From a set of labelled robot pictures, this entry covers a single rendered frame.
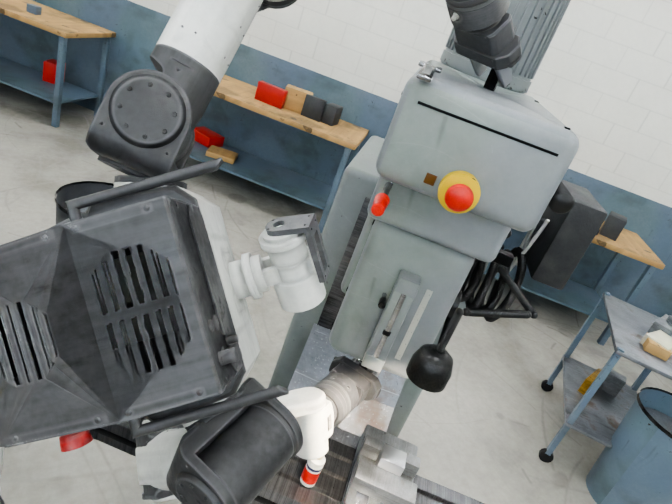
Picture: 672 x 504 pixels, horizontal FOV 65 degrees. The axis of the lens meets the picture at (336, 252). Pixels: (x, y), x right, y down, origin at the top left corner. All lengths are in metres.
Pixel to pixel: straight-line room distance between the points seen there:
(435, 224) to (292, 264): 0.32
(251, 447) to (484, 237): 0.51
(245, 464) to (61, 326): 0.27
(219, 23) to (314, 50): 4.63
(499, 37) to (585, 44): 4.42
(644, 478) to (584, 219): 2.20
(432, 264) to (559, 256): 0.41
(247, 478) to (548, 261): 0.88
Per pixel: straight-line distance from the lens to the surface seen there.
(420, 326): 1.05
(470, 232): 0.93
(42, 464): 2.52
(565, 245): 1.31
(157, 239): 0.53
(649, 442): 3.23
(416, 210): 0.92
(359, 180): 1.43
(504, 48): 0.92
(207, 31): 0.73
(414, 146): 0.79
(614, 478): 3.40
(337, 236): 1.49
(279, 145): 5.55
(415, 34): 5.21
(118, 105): 0.66
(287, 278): 0.69
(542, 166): 0.81
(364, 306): 1.04
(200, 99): 0.72
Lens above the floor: 1.96
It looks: 25 degrees down
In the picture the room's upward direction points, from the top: 20 degrees clockwise
